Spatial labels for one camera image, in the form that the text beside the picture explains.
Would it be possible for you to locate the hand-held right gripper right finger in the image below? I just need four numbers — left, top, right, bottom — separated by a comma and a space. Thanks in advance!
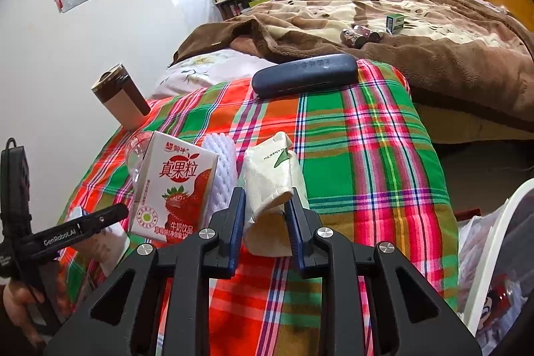
285, 195, 482, 356

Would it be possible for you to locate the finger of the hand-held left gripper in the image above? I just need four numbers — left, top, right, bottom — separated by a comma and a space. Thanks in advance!
17, 203, 130, 259

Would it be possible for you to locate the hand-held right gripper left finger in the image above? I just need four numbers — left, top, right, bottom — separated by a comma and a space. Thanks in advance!
44, 186, 248, 356

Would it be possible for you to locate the white paper cup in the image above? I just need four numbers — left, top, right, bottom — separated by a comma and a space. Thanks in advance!
242, 132, 310, 259

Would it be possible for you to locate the white foam net sleeve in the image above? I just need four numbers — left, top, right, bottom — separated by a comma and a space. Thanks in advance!
201, 132, 238, 215

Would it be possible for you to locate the pink white milk carton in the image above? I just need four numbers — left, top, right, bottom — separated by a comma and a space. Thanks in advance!
128, 131, 220, 246

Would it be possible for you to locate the clear plastic cup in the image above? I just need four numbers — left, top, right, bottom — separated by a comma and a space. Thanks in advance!
125, 132, 156, 192

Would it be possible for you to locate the white trash bin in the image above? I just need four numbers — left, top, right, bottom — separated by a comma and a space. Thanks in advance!
457, 177, 534, 356

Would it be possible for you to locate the red milk can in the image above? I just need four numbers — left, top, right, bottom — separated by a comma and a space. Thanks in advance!
480, 277, 527, 325

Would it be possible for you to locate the person's left hand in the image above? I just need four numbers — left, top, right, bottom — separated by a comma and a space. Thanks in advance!
2, 281, 46, 346

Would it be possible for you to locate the plaid red green cloth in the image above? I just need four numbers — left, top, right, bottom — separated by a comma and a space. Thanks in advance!
56, 62, 460, 356

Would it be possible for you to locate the beige brown lidded tumbler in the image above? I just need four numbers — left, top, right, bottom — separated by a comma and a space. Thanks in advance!
91, 63, 151, 130

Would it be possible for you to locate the dark blue glasses case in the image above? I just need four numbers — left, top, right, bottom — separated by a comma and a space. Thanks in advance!
251, 53, 359, 98

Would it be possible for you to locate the floral bed sheet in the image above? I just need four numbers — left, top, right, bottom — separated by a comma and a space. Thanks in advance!
148, 49, 268, 100

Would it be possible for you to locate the translucent plastic bag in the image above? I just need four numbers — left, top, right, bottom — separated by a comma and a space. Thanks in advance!
457, 214, 512, 315

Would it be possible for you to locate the small dark red can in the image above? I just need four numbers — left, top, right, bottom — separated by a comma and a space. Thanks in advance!
340, 28, 368, 49
359, 26, 383, 45

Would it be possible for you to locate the small green white box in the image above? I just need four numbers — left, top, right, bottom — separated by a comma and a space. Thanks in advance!
384, 13, 406, 35

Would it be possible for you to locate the brown fleece blanket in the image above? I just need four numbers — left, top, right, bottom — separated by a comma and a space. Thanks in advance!
169, 0, 534, 131

